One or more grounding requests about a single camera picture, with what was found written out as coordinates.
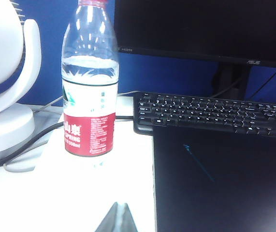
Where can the black Hasee laptop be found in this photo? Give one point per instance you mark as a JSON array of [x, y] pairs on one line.
[[224, 181]]

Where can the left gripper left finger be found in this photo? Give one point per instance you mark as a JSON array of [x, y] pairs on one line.
[[111, 222]]

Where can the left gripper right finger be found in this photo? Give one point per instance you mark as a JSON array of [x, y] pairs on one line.
[[128, 222]]

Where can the clear water bottle red label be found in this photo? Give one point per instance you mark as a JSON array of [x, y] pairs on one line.
[[89, 130]]

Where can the white desk fan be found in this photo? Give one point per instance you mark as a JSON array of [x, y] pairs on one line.
[[7, 60]]

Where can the black ASUS monitor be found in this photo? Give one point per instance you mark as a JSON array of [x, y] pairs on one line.
[[200, 24]]

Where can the black computer keyboard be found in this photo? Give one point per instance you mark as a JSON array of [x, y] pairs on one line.
[[200, 111]]

